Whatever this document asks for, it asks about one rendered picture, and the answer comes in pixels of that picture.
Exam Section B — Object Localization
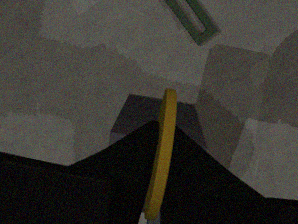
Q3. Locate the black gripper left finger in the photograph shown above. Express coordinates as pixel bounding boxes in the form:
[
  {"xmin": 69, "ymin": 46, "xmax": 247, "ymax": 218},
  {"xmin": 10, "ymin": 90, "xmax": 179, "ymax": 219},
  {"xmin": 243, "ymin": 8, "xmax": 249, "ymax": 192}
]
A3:
[{"xmin": 0, "ymin": 120, "xmax": 158, "ymax": 224}]

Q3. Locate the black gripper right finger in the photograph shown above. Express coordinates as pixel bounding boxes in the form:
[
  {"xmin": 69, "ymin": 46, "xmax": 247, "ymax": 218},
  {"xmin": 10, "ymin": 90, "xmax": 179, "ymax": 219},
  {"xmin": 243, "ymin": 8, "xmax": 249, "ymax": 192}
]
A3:
[{"xmin": 160, "ymin": 124, "xmax": 298, "ymax": 224}]

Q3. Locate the dark grey box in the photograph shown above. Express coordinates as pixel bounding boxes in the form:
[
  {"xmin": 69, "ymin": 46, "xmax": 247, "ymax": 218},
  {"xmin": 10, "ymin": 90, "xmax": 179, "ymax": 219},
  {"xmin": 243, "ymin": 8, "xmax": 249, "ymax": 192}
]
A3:
[{"xmin": 116, "ymin": 93, "xmax": 204, "ymax": 133}]

